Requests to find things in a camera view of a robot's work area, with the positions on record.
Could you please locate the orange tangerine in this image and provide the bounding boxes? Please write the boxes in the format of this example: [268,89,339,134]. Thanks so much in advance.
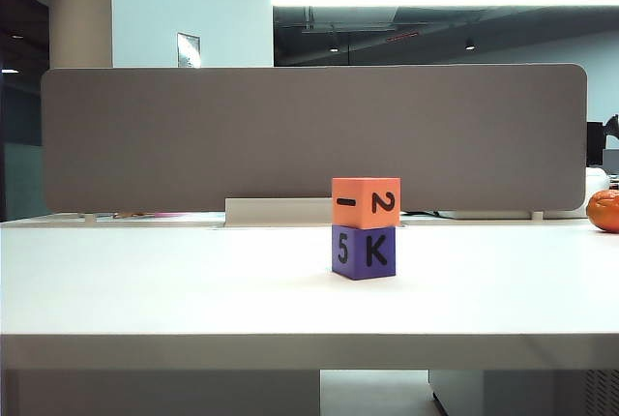
[585,189,619,234]

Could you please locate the purple block 5 K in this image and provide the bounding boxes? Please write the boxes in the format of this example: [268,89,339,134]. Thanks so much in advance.
[331,224,398,283]

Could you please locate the grey desk divider panel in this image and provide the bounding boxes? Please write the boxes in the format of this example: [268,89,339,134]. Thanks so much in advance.
[41,63,589,215]

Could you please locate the black monitor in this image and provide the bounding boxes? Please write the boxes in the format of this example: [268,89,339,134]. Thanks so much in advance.
[586,112,619,168]

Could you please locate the framed poster on pillar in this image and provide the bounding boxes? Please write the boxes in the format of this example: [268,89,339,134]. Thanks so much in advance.
[175,31,201,69]

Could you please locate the beige round column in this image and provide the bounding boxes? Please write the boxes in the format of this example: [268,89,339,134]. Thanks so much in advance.
[47,0,113,69]

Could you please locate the orange block 2 W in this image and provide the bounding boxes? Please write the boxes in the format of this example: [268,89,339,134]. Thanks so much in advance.
[331,175,402,231]

